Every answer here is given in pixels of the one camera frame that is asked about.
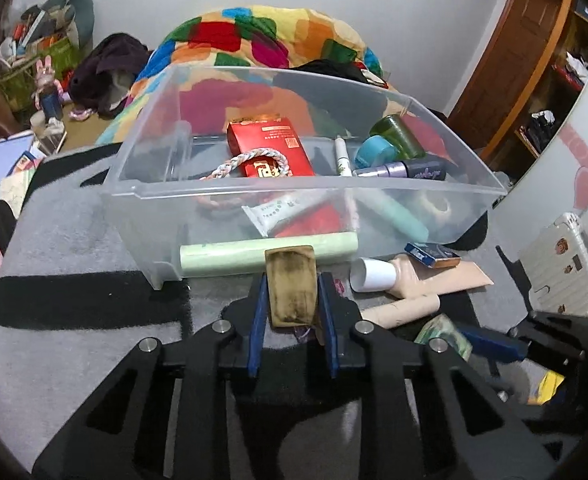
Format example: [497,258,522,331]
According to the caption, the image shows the white sliding door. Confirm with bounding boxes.
[491,35,588,271]

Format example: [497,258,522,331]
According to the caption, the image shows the wooden wardrobe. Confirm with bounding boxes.
[446,0,588,181]

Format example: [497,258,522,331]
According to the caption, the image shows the white pen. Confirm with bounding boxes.
[334,136,364,233]

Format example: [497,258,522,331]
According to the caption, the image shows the green patterned packet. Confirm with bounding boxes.
[414,313,474,361]

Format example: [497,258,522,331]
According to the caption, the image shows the white tube green dots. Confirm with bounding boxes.
[241,195,320,238]

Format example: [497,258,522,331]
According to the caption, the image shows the red packet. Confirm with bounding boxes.
[226,116,345,238]

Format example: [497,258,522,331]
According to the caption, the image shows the green spray bottle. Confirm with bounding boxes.
[369,114,426,161]

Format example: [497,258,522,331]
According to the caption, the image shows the small cardboard box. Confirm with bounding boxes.
[404,242,461,268]

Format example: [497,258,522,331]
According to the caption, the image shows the dark purple clothes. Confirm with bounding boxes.
[68,33,150,118]

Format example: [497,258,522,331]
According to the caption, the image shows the yellow card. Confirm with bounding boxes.
[528,370,567,406]

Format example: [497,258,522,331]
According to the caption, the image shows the white tape roll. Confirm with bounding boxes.
[414,192,457,233]

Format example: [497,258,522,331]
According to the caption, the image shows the colourful patchwork quilt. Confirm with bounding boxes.
[96,5,455,171]

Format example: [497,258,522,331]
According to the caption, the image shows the grey plush pillow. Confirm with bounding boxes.
[39,0,95,41]

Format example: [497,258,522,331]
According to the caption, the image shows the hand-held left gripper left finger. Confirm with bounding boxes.
[31,274,271,480]

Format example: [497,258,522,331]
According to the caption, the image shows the braided rope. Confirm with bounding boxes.
[196,147,292,217]

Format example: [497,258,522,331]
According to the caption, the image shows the clear plastic storage box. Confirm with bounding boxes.
[100,64,509,291]

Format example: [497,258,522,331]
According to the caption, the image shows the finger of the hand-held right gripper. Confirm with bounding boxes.
[456,325,530,363]
[495,245,534,313]

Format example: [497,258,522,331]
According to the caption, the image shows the beige bottle white cap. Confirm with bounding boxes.
[350,255,427,301]

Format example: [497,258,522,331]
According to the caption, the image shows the blue tape roll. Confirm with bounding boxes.
[354,136,400,170]

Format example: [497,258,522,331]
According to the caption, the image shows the dark purple bottle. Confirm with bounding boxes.
[354,155,447,182]

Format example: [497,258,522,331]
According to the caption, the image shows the light green tube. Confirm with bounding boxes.
[179,232,359,278]

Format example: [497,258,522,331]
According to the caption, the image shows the pink rabbit toy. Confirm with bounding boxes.
[34,56,67,126]

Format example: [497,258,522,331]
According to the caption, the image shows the white suitcase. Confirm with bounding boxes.
[518,212,588,317]

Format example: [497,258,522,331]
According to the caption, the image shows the olive brown block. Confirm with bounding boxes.
[265,245,319,328]

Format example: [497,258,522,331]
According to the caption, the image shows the teal tube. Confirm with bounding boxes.
[356,192,430,243]

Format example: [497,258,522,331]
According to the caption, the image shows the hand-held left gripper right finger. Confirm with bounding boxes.
[317,271,551,480]

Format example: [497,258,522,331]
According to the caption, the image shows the wooden roller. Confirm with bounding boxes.
[359,293,441,331]

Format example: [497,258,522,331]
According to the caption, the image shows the green bag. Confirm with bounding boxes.
[0,35,82,111]

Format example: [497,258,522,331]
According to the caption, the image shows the grey and black blanket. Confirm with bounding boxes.
[0,142,588,480]

